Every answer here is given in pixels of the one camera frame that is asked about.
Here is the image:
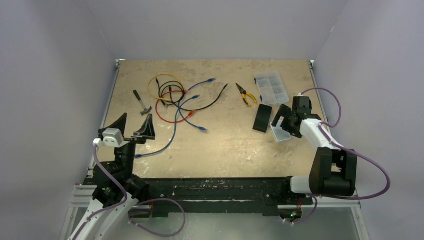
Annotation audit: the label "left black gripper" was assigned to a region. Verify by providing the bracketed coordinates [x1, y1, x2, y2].
[106, 112, 154, 179]

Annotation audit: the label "white network switch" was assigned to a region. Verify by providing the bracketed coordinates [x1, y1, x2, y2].
[269, 119, 291, 143]

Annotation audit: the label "red ethernet cable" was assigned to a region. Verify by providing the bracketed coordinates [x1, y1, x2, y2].
[155, 90, 196, 124]

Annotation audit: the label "short blue ethernet cable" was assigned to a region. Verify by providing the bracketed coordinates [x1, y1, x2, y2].
[178, 95, 209, 132]

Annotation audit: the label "long blue ethernet cable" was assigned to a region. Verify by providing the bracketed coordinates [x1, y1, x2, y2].
[134, 78, 217, 159]

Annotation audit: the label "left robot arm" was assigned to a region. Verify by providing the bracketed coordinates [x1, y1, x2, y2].
[69, 113, 156, 240]

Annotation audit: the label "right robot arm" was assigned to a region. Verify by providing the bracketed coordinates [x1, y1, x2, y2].
[270, 96, 358, 204]

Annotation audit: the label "black box device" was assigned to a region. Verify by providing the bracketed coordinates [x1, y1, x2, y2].
[252, 104, 273, 133]

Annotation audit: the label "small grey hammer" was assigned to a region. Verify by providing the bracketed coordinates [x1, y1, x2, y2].
[132, 90, 152, 116]

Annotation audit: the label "clear plastic organizer box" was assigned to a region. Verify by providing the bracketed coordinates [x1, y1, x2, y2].
[254, 71, 290, 106]

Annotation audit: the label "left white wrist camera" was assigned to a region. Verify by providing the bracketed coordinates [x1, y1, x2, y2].
[92, 128, 128, 148]

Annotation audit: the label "yellow ethernet cable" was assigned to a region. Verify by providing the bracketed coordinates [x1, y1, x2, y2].
[147, 73, 186, 102]

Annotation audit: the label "yellow handled pliers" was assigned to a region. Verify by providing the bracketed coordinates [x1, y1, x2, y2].
[235, 83, 258, 107]

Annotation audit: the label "coiled black cable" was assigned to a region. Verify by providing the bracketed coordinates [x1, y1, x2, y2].
[154, 78, 186, 108]

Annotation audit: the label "long black cable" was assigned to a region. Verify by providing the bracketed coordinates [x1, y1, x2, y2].
[178, 82, 230, 113]

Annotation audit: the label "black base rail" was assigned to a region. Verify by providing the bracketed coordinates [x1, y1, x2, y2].
[136, 177, 313, 218]

